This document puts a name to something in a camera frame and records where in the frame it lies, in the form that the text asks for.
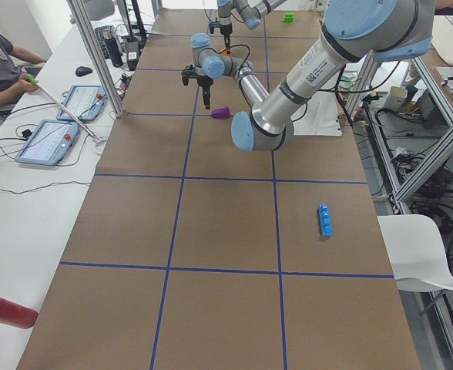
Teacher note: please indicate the white chair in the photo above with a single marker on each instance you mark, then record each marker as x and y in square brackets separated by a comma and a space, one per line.
[416, 252]

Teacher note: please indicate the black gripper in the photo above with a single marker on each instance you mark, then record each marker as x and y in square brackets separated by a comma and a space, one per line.
[204, 82]

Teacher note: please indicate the seated person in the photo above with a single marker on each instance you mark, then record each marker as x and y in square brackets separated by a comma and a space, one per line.
[13, 83]

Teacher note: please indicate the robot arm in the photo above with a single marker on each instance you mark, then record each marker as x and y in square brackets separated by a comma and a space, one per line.
[390, 30]
[250, 15]

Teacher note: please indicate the far teach pendant tablet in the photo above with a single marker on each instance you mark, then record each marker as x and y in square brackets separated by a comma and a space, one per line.
[85, 101]

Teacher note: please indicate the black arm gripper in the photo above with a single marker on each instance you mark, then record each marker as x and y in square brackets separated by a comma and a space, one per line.
[225, 28]

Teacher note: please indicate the black computer mouse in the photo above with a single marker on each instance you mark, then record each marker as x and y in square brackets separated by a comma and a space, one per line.
[82, 71]

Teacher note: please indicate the blue long block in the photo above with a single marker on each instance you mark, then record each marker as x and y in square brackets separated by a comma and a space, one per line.
[325, 222]

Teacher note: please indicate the red cylinder tube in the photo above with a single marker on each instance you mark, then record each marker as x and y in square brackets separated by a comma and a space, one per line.
[17, 315]

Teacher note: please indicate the aluminium frame rack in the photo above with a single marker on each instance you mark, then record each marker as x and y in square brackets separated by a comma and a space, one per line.
[402, 115]

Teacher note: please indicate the green block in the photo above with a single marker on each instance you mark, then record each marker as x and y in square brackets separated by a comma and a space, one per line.
[288, 17]

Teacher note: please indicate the black keyboard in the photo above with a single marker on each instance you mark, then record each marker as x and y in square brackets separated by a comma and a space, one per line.
[101, 33]

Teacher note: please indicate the near teach pendant tablet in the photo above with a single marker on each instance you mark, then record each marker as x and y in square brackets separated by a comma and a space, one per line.
[49, 143]

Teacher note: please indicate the green handled metal stick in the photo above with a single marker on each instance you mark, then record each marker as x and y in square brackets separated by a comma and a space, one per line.
[30, 78]

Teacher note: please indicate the brown paper table mat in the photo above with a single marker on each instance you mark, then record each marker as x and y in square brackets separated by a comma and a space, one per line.
[191, 254]

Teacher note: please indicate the purple trapezoid block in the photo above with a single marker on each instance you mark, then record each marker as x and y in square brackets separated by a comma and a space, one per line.
[221, 113]

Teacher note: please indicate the teach pendant tablet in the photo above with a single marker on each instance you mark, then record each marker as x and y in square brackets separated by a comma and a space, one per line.
[85, 101]
[49, 143]

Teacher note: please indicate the aluminium frame post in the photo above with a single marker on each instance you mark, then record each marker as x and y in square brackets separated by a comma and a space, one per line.
[86, 31]

